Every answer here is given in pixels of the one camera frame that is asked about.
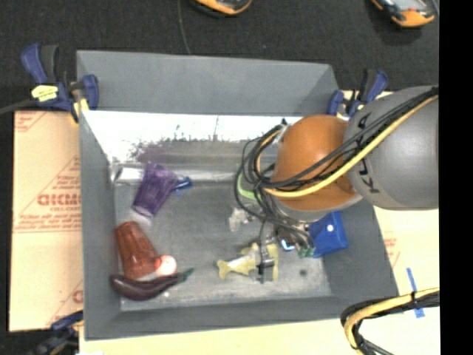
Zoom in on pale yellow toy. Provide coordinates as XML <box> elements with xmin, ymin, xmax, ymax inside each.
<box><xmin>216</xmin><ymin>242</ymin><xmax>280</xmax><ymax>283</ymax></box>

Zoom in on clear plastic piece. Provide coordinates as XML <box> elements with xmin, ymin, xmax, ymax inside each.
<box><xmin>228</xmin><ymin>207</ymin><xmax>253</xmax><ymax>233</ymax></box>

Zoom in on blue box with white dot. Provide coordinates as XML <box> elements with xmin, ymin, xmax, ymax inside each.
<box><xmin>308</xmin><ymin>211</ymin><xmax>350</xmax><ymax>259</ymax></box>

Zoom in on small blue clip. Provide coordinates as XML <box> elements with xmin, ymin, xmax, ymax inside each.
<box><xmin>173</xmin><ymin>175</ymin><xmax>194</xmax><ymax>196</ymax></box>

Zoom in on purple plastic cup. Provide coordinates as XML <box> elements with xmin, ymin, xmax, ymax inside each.
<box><xmin>132</xmin><ymin>160</ymin><xmax>180</xmax><ymax>217</ymax></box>

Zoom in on purple toy eggplant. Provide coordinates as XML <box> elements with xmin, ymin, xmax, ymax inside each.
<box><xmin>109</xmin><ymin>267</ymin><xmax>195</xmax><ymax>302</ymax></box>

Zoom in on red-orange plastic cup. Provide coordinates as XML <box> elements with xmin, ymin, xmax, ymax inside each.
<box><xmin>114</xmin><ymin>220</ymin><xmax>162</xmax><ymax>281</ymax></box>

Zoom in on grey metal bin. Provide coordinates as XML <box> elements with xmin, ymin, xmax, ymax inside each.
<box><xmin>75</xmin><ymin>50</ymin><xmax>401</xmax><ymax>340</ymax></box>

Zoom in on brown cardboard board red print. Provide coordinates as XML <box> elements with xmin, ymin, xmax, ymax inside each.
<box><xmin>7</xmin><ymin>109</ymin><xmax>85</xmax><ymax>333</ymax></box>

